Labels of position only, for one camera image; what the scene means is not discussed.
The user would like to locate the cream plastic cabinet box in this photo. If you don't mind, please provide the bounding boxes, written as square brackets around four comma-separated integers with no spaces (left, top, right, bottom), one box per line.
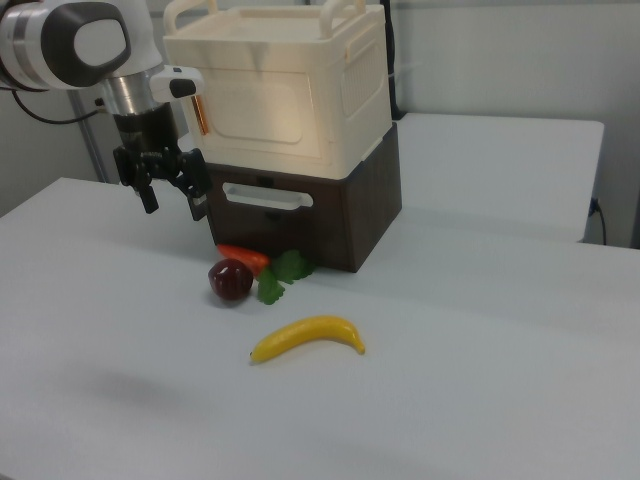
[163,0,392,182]

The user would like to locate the dark red toy apple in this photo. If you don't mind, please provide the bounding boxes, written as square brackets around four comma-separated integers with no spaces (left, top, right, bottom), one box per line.
[207,258,255,302]

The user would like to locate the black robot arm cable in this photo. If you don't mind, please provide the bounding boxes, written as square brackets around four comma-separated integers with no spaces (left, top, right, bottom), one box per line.
[0,85,101,126]

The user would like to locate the yellow toy banana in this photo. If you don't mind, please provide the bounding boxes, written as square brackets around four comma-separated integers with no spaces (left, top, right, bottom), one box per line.
[249,314,367,366]

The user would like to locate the orange toy carrot green leaves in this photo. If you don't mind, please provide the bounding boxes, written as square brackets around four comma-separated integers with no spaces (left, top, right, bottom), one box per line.
[217,243,317,306]

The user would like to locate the dark brown drawer box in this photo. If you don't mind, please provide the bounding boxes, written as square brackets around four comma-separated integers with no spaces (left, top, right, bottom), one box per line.
[201,121,404,274]

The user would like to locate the grey metal frame post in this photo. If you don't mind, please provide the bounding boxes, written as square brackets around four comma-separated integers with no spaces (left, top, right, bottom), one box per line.
[68,90,111,184]

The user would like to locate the cream cabinet door gold handle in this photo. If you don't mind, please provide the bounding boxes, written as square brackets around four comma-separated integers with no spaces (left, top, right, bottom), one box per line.
[191,66,332,169]

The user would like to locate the black cable at table edge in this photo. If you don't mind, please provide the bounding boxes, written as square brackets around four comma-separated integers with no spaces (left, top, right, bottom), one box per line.
[590,197,608,246]

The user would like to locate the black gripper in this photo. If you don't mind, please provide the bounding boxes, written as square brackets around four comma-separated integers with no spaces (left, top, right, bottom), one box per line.
[111,102,211,222]

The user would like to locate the black vertical pole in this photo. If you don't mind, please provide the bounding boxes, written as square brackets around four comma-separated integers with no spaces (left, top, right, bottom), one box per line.
[384,0,402,121]

